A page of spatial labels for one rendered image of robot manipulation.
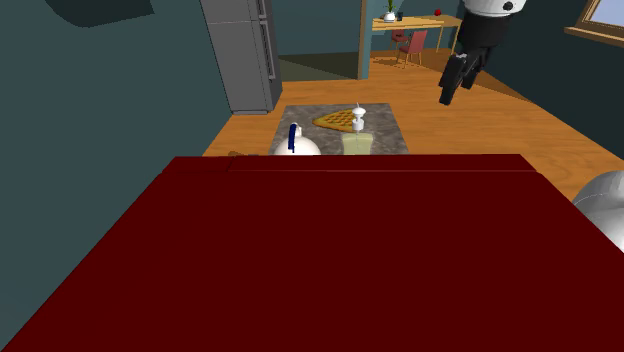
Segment orange waffle-patterned pizza slice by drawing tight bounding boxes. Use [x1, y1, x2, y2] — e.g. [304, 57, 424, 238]
[311, 108, 361, 134]

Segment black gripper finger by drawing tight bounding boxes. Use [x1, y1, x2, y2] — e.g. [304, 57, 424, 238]
[459, 48, 491, 91]
[438, 52, 470, 106]

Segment light wooden dining table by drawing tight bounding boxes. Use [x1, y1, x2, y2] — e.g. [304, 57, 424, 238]
[372, 0, 464, 54]

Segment dark red robot stand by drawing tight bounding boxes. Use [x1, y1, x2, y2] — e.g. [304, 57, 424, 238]
[0, 153, 624, 352]

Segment white kettle with blue handle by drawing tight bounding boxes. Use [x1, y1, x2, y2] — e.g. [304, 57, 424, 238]
[272, 122, 322, 157]

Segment grey refrigerator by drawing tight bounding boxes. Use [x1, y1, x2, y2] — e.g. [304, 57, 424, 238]
[199, 0, 284, 116]

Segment pale yellow soap dispenser bottle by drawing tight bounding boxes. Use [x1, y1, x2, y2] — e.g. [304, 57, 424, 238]
[341, 102, 375, 156]

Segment red chair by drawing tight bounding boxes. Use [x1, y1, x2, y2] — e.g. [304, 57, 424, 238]
[389, 29, 410, 53]
[396, 30, 429, 68]

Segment wooden framed window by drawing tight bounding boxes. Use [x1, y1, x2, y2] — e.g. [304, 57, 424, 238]
[563, 0, 624, 49]

